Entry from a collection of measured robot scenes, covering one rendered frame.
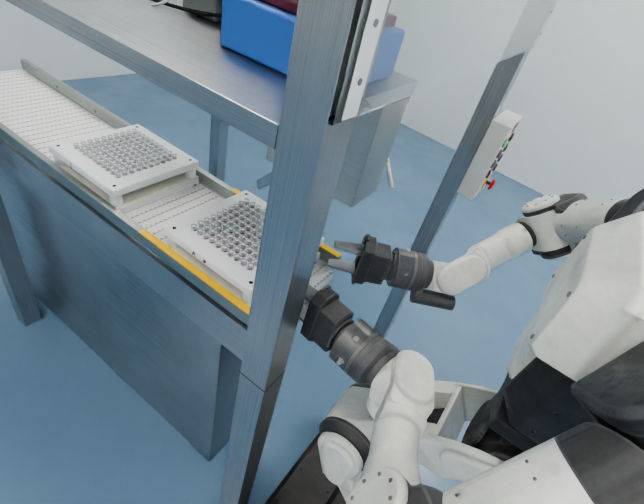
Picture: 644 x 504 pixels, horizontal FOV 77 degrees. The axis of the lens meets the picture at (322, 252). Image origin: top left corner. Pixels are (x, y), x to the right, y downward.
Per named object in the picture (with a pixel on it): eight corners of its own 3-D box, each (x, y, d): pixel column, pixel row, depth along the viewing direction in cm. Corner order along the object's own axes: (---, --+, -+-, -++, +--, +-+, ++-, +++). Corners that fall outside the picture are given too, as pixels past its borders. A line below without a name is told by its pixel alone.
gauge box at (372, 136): (377, 190, 86) (410, 97, 73) (351, 208, 78) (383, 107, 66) (296, 147, 93) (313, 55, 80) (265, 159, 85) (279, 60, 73)
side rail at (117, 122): (338, 265, 97) (341, 255, 95) (334, 268, 96) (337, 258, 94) (27, 67, 140) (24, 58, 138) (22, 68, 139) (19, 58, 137)
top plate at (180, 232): (162, 234, 84) (162, 227, 83) (245, 195, 102) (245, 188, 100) (250, 298, 76) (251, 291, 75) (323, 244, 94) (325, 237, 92)
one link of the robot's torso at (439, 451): (364, 420, 108) (560, 447, 76) (327, 474, 95) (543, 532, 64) (341, 372, 105) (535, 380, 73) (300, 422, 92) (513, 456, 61)
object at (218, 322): (320, 292, 105) (329, 264, 98) (242, 361, 84) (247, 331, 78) (34, 100, 147) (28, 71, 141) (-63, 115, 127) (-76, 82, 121)
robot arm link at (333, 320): (302, 299, 68) (356, 347, 63) (339, 276, 74) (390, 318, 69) (289, 345, 76) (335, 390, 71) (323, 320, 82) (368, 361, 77)
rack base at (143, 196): (198, 183, 110) (199, 176, 109) (115, 217, 93) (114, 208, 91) (139, 146, 118) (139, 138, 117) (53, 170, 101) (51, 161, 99)
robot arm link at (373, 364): (334, 388, 69) (386, 438, 65) (361, 343, 65) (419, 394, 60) (367, 363, 78) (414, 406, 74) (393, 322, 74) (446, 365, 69)
